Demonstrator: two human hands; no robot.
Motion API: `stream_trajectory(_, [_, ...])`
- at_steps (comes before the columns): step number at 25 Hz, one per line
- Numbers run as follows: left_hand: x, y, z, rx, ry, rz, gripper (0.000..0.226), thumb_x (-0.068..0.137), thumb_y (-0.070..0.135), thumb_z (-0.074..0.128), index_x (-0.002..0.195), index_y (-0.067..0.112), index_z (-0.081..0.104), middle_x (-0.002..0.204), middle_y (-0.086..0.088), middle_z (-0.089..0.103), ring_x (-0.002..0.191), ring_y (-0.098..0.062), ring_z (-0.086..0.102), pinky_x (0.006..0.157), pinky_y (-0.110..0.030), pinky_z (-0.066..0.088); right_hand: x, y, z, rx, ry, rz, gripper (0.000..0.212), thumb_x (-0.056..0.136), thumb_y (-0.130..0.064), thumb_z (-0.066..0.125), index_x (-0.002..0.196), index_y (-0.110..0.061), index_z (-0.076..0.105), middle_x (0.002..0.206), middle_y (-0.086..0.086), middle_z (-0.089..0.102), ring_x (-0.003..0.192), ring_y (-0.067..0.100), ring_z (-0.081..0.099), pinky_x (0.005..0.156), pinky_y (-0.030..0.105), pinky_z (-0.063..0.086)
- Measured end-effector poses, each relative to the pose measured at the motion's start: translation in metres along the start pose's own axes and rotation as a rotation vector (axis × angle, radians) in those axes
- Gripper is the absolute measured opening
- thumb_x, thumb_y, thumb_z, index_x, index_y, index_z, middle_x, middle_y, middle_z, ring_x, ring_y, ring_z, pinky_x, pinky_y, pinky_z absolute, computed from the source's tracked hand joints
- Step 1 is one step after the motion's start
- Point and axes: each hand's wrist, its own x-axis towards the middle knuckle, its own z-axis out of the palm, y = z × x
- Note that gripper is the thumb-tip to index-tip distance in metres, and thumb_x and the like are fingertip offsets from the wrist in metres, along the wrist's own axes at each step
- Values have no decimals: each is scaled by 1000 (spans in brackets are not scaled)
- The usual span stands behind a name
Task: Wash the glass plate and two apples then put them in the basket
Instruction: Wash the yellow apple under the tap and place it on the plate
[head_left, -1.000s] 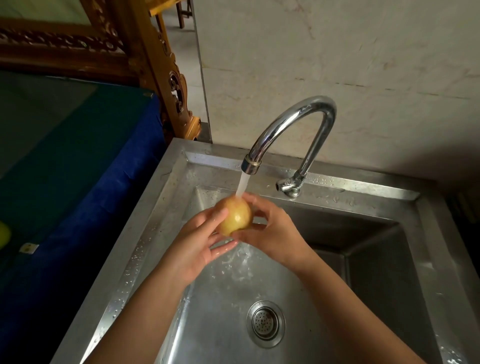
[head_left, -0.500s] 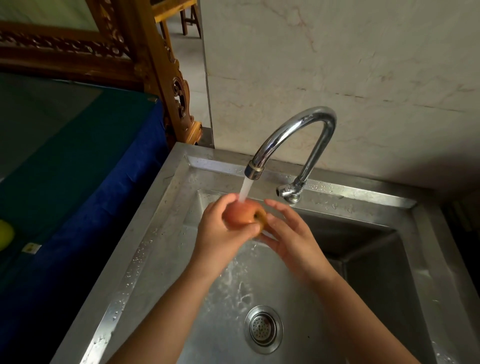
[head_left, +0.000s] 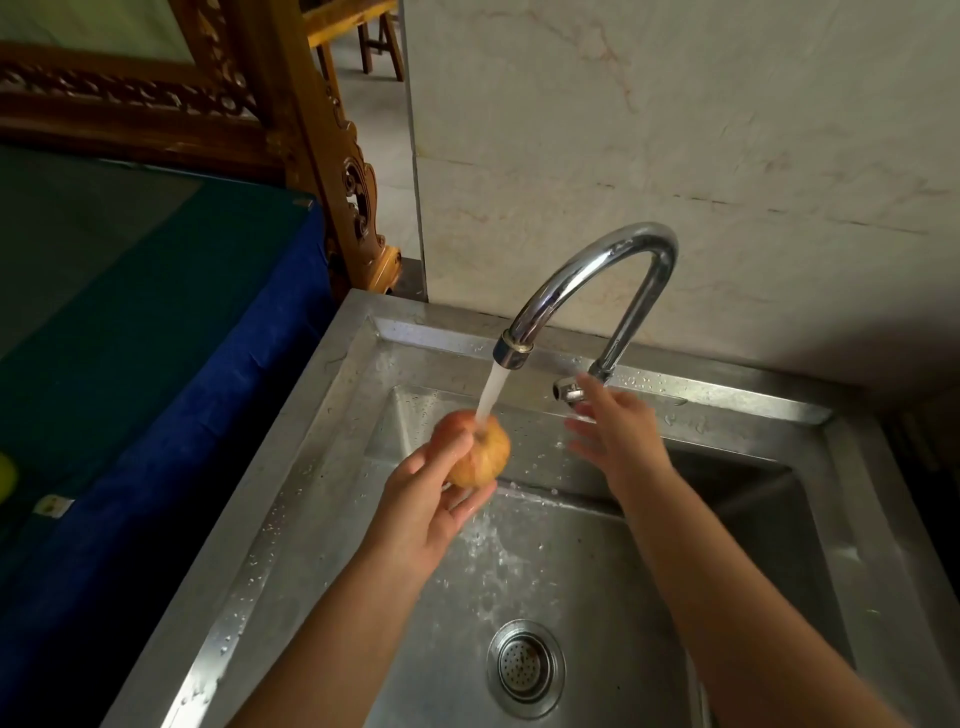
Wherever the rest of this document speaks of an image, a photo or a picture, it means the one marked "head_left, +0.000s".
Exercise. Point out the person's right hand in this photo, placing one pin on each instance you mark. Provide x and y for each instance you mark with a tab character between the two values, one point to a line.
626	442

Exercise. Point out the person's left hand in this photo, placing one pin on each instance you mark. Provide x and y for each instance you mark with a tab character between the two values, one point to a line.
416	517

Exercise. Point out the yellow-red apple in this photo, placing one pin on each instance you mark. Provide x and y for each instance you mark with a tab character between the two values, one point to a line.
487	457

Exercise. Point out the curved chrome gooseneck faucet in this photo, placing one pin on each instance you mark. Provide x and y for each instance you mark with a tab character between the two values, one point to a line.
630	236

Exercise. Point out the green apple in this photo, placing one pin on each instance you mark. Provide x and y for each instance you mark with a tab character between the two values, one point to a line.
6	476

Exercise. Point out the person's right forearm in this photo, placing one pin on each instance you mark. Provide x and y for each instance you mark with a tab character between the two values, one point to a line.
750	622

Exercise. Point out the person's left forearm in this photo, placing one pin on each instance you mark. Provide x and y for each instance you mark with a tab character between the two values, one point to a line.
337	645

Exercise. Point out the stainless steel sink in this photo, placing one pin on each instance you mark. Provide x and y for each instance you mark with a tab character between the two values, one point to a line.
750	540

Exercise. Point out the metal sink drain strainer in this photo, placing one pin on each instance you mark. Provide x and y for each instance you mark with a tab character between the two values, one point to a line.
525	667

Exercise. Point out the blue and green tablecloth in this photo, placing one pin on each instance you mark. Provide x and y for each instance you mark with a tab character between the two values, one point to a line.
150	337

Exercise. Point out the small white tag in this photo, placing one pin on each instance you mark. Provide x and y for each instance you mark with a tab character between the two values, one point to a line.
52	506

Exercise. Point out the wooden bench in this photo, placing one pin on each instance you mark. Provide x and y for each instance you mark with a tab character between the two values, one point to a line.
352	22

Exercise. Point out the carved wooden frame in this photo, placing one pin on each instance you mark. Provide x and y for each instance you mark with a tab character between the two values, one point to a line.
300	112

